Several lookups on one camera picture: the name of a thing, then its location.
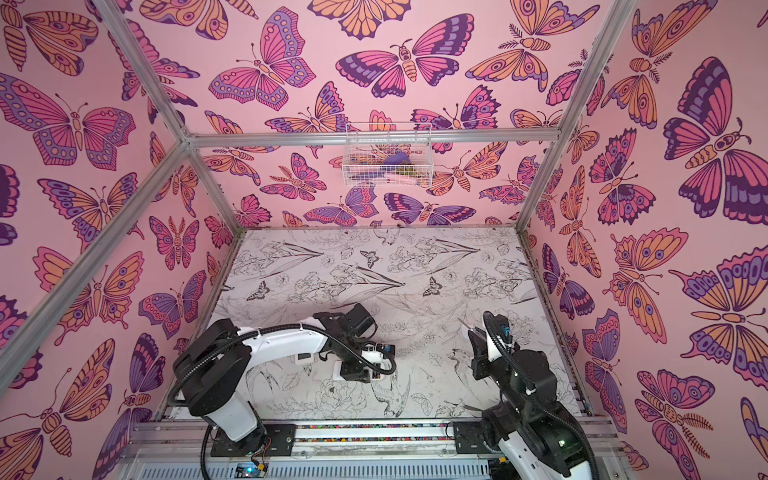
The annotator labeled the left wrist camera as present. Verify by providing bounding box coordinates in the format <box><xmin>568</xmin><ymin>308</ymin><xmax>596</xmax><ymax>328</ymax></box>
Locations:
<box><xmin>364</xmin><ymin>342</ymin><xmax>396</xmax><ymax>359</ymax></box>

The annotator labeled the white wire basket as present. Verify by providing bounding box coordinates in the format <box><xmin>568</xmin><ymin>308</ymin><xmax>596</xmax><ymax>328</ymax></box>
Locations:
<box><xmin>340</xmin><ymin>122</ymin><xmax>434</xmax><ymax>189</ymax></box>

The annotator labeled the small green circuit board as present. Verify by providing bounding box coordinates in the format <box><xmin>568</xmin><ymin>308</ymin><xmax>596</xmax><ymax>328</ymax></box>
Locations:
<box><xmin>234</xmin><ymin>463</ymin><xmax>267</xmax><ymax>479</ymax></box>

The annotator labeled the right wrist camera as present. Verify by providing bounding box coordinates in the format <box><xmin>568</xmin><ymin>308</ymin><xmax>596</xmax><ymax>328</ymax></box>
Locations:
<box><xmin>489</xmin><ymin>316</ymin><xmax>514</xmax><ymax>357</ymax></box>

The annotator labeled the purple item in basket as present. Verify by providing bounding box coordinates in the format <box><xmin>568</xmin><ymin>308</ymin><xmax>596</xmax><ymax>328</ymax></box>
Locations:
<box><xmin>381</xmin><ymin>151</ymin><xmax>411</xmax><ymax>170</ymax></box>

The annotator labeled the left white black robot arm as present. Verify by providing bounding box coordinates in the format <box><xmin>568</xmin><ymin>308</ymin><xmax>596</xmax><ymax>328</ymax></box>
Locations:
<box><xmin>166</xmin><ymin>303</ymin><xmax>397</xmax><ymax>444</ymax></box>

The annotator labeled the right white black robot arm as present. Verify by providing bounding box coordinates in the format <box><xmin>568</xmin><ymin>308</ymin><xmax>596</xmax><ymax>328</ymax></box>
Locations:
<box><xmin>468</xmin><ymin>311</ymin><xmax>600</xmax><ymax>479</ymax></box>

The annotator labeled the small white remote control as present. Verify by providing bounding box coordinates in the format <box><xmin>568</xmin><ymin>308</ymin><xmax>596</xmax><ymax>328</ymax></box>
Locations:
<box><xmin>295</xmin><ymin>353</ymin><xmax>314</xmax><ymax>365</ymax></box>

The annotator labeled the aluminium front rail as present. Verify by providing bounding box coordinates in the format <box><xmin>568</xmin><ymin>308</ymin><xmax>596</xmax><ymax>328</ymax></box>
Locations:
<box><xmin>119</xmin><ymin>416</ymin><xmax>625</xmax><ymax>480</ymax></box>

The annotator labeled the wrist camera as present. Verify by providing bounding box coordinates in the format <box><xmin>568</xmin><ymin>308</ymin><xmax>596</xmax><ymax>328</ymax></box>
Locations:
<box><xmin>489</xmin><ymin>316</ymin><xmax>514</xmax><ymax>357</ymax></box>
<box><xmin>364</xmin><ymin>342</ymin><xmax>396</xmax><ymax>359</ymax></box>

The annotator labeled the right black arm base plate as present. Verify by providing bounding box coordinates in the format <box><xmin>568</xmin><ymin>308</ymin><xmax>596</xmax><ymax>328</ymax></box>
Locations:
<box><xmin>451</xmin><ymin>420</ymin><xmax>501</xmax><ymax>455</ymax></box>

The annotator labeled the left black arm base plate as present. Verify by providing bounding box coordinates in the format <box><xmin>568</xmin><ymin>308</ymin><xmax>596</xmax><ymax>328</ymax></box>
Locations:
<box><xmin>211</xmin><ymin>423</ymin><xmax>297</xmax><ymax>458</ymax></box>

